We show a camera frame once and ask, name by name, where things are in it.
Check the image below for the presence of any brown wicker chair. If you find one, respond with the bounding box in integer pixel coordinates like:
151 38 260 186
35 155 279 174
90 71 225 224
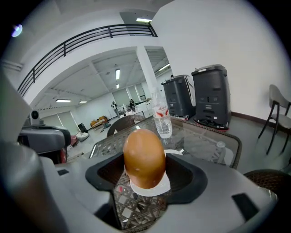
243 169 291 207

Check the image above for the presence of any small white plate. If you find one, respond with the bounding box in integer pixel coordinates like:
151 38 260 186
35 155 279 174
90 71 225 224
129 148 183 198

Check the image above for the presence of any clear plastic water bottle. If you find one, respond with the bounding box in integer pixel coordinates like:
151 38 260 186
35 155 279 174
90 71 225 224
150 87 174 140

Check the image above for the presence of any wicker glass-top table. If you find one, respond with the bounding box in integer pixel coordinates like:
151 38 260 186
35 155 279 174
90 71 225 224
89 114 243 231

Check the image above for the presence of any grey chair with black legs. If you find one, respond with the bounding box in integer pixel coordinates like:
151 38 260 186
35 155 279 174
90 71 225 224
257 84 291 156

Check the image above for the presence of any black railing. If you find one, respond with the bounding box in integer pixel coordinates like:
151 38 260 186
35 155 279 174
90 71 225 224
17 23 158 98

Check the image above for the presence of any brown egg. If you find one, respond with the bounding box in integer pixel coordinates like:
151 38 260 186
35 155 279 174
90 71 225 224
123 128 167 190

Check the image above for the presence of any yellow sofa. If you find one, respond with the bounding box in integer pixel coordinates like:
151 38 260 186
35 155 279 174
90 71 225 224
90 116 108 128

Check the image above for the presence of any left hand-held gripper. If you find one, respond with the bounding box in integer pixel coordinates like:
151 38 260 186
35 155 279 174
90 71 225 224
17 126 72 157

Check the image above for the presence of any black wheeled machine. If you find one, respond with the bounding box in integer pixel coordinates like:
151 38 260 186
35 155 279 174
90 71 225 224
191 64 232 131
161 74 197 119

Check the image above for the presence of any white bean bag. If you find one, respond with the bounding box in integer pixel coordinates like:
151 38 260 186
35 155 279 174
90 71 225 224
75 132 90 142

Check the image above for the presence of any wicker chair back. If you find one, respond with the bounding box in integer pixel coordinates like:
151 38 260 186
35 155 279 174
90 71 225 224
106 114 146 137

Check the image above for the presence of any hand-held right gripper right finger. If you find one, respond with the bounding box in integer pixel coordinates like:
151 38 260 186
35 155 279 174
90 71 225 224
156 152 279 233

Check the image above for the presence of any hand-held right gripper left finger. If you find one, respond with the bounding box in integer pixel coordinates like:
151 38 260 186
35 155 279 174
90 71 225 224
40 150 129 230

